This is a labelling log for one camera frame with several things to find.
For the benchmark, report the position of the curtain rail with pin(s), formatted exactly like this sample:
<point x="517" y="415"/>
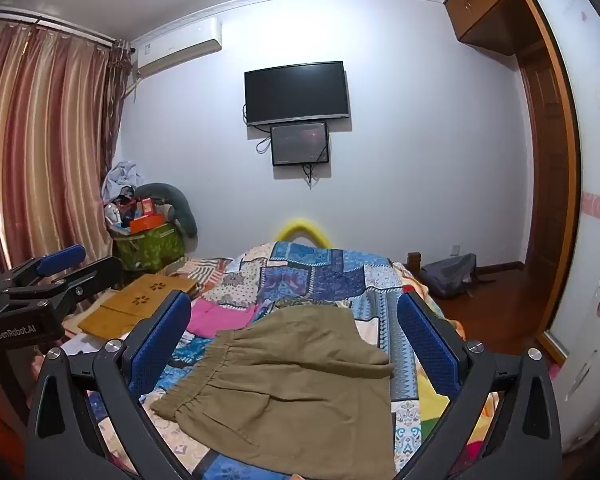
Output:
<point x="55" y="22"/>

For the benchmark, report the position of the wooden door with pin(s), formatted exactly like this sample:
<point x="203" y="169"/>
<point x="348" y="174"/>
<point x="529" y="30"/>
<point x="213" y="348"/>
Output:
<point x="550" y="185"/>

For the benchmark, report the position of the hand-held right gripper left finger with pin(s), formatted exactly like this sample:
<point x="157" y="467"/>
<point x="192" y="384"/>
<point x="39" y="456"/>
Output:
<point x="166" y="335"/>

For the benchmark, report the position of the orange striped blanket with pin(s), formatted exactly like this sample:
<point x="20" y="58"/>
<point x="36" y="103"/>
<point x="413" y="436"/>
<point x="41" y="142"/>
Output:
<point x="205" y="267"/>

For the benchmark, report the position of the patchwork blanket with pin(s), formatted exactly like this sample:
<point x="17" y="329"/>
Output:
<point x="320" y="270"/>

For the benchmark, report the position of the large black wall television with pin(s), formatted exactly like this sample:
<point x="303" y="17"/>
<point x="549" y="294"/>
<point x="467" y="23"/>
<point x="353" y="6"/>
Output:
<point x="297" y="92"/>

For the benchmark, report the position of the wooden bed post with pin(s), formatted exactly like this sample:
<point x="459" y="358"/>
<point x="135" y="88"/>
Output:
<point x="413" y="262"/>

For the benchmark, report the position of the white air conditioner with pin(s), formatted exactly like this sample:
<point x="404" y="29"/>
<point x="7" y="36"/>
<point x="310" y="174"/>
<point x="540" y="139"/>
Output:
<point x="177" y="47"/>

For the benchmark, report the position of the olive green cargo shorts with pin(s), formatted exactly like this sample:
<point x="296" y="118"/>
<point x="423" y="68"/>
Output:
<point x="290" y="385"/>

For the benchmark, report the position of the white sliding wardrobe door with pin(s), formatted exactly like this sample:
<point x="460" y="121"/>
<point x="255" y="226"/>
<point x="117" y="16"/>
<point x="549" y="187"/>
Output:
<point x="590" y="185"/>

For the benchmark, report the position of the white appliance with stickers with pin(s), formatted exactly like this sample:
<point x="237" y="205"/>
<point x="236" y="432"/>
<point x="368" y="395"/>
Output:
<point x="592" y="350"/>

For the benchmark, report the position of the pale blue crumpled clothes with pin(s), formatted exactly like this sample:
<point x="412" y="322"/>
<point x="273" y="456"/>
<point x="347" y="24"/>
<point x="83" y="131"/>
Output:
<point x="122" y="177"/>

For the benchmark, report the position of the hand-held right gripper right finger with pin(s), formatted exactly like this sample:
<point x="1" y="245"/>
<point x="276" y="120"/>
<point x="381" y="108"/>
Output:
<point x="427" y="347"/>

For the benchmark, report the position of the grey long pillow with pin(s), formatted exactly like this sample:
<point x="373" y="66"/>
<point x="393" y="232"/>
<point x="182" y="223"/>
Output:
<point x="182" y="207"/>

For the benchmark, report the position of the striped pink curtain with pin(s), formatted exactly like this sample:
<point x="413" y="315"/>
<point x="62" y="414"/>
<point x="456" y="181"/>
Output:
<point x="45" y="135"/>

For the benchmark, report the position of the wooden lap desk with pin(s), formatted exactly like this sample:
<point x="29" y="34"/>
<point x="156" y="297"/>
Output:
<point x="145" y="292"/>

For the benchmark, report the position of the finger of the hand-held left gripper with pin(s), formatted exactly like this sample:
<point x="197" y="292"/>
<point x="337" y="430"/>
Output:
<point x="62" y="257"/>
<point x="92" y="275"/>

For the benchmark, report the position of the green patterned bag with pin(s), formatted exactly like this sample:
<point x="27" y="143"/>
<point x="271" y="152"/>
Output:
<point x="152" y="247"/>

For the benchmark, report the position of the grey backpack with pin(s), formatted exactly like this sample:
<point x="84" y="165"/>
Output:
<point x="450" y="272"/>

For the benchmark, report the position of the small black wall monitor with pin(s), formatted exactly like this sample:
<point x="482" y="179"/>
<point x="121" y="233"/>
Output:
<point x="300" y="142"/>

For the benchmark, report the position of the orange flat box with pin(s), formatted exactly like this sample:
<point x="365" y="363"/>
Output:
<point x="147" y="224"/>

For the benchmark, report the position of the small red box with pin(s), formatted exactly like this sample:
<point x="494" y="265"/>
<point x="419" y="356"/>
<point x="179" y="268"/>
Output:
<point x="146" y="206"/>

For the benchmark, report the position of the pink cloth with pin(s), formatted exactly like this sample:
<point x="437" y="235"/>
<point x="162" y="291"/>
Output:
<point x="220" y="317"/>

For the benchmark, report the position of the yellow foam tube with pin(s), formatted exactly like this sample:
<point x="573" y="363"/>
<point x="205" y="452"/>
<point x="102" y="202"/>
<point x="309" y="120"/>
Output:
<point x="302" y="225"/>

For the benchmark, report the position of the wooden overhead cabinet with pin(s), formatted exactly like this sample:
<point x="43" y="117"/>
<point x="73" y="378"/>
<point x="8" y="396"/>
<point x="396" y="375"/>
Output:
<point x="485" y="5"/>

